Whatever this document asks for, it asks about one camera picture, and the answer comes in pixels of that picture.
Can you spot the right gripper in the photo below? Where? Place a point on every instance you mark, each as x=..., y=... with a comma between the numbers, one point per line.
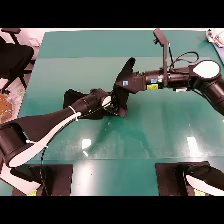
x=131, y=83

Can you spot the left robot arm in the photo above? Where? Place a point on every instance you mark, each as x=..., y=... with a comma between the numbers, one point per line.
x=43, y=126

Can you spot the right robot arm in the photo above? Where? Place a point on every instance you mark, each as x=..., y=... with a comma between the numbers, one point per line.
x=181, y=78

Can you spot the white garment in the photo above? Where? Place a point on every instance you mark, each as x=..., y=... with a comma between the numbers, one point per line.
x=216, y=36

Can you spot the black office chair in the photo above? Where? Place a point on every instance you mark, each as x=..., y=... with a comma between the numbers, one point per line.
x=13, y=58

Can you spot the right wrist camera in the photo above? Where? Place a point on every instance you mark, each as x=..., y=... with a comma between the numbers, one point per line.
x=163, y=43

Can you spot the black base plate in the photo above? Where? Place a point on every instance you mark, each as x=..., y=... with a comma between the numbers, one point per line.
x=168, y=178
x=56, y=180

